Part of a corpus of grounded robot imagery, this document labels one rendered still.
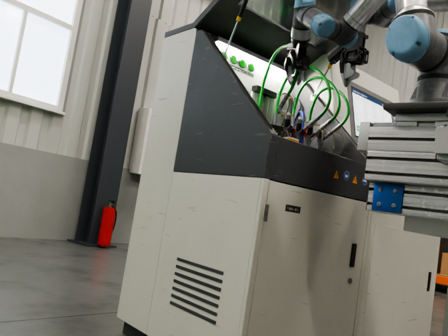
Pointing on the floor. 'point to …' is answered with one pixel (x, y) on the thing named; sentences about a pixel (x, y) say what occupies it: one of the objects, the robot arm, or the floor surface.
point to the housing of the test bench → (156, 181)
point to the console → (387, 243)
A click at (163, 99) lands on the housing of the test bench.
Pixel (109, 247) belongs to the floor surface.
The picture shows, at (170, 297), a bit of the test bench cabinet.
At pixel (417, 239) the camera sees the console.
